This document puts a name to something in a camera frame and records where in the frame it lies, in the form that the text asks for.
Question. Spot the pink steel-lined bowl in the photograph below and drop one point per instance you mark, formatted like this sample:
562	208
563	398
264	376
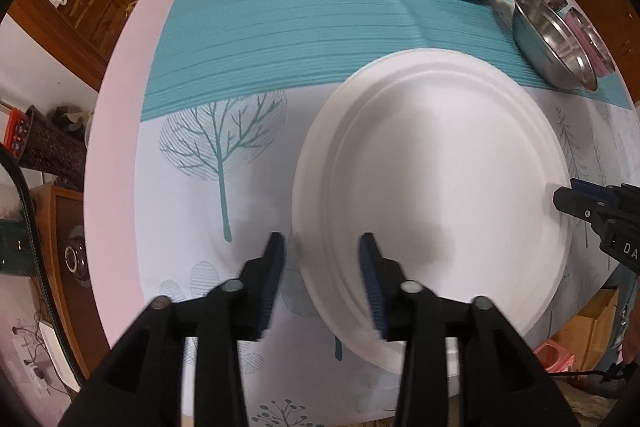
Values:
595	48

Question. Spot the tree-print tablecloth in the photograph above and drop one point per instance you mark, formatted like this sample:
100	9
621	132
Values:
233	89

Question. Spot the wooden side table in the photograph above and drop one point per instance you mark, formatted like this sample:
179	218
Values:
59	219

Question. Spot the cardboard box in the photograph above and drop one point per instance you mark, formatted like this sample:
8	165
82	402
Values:
587	334

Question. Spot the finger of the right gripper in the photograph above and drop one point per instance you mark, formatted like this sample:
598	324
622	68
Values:
592	191
569	202

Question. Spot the white paper plate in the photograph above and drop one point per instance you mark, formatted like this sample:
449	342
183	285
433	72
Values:
452	166

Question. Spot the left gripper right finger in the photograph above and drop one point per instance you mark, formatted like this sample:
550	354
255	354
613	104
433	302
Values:
502	383

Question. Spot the dark tube red cap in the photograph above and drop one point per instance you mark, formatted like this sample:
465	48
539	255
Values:
35	143

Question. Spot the large steel bowl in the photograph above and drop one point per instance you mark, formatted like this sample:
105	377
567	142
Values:
551	47

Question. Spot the dark green jar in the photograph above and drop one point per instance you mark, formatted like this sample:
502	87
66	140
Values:
15	251

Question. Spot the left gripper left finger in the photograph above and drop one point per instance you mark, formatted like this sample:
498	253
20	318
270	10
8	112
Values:
139	382

